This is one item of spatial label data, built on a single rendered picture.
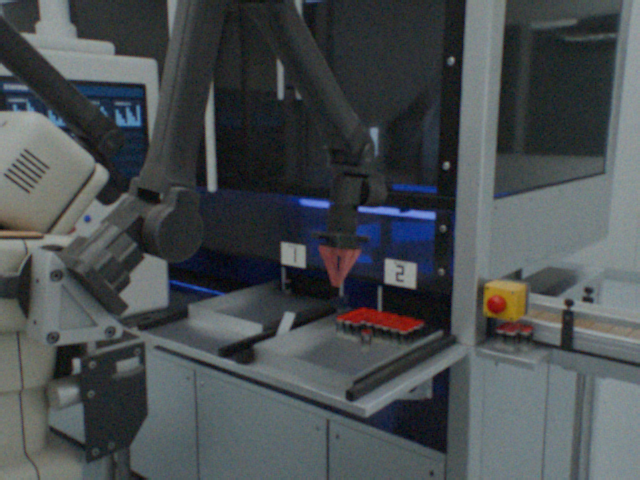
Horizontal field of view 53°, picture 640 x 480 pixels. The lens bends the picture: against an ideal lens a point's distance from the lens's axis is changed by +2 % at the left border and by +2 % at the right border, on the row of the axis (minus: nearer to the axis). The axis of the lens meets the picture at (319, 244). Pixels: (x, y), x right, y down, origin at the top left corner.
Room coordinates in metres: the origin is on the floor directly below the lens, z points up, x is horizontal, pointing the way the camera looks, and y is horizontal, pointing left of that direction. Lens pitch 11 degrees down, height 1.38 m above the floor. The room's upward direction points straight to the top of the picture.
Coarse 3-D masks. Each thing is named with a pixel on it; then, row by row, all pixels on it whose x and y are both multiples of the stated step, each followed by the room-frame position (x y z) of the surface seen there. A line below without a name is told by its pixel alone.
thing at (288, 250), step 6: (282, 246) 1.71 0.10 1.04; (288, 246) 1.69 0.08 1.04; (294, 246) 1.68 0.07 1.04; (300, 246) 1.67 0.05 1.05; (282, 252) 1.71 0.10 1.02; (288, 252) 1.69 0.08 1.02; (294, 252) 1.68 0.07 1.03; (300, 252) 1.67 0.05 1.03; (282, 258) 1.71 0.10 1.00; (288, 258) 1.69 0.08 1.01; (294, 258) 1.68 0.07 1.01; (300, 258) 1.67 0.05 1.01; (294, 264) 1.68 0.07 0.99; (300, 264) 1.67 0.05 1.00
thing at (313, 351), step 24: (288, 336) 1.35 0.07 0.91; (312, 336) 1.41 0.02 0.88; (336, 336) 1.41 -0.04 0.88; (432, 336) 1.33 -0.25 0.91; (264, 360) 1.25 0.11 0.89; (288, 360) 1.20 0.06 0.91; (312, 360) 1.26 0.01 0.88; (336, 360) 1.26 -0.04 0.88; (360, 360) 1.26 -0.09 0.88; (384, 360) 1.18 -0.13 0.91; (336, 384) 1.13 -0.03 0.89
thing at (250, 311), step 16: (256, 288) 1.75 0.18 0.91; (272, 288) 1.80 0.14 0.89; (192, 304) 1.57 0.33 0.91; (208, 304) 1.61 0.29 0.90; (224, 304) 1.65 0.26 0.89; (240, 304) 1.68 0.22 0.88; (256, 304) 1.68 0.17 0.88; (272, 304) 1.68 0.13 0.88; (288, 304) 1.68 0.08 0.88; (304, 304) 1.68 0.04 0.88; (320, 304) 1.57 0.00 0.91; (336, 304) 1.62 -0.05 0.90; (208, 320) 1.52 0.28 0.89; (224, 320) 1.48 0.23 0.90; (240, 320) 1.44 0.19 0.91; (256, 320) 1.53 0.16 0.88; (272, 320) 1.43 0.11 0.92
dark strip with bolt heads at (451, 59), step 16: (448, 0) 1.41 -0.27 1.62; (464, 0) 1.39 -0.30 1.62; (448, 16) 1.41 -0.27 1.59; (448, 32) 1.41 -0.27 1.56; (448, 48) 1.41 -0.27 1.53; (448, 64) 1.41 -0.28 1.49; (448, 80) 1.41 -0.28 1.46; (448, 96) 1.41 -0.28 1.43; (448, 112) 1.41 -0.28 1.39; (448, 128) 1.40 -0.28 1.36; (448, 144) 1.40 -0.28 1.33; (448, 160) 1.40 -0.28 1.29; (448, 176) 1.40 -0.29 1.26; (448, 192) 1.40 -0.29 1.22
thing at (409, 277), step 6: (390, 264) 1.49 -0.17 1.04; (396, 264) 1.48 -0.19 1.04; (402, 264) 1.46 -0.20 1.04; (408, 264) 1.45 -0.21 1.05; (414, 264) 1.44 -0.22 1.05; (390, 270) 1.49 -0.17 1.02; (396, 270) 1.48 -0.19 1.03; (408, 270) 1.45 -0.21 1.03; (414, 270) 1.44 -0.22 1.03; (390, 276) 1.49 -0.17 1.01; (402, 276) 1.46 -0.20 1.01; (408, 276) 1.45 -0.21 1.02; (414, 276) 1.44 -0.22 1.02; (390, 282) 1.49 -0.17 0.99; (396, 282) 1.47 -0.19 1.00; (402, 282) 1.46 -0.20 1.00; (408, 282) 1.45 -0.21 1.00; (414, 282) 1.44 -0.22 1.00; (414, 288) 1.44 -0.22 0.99
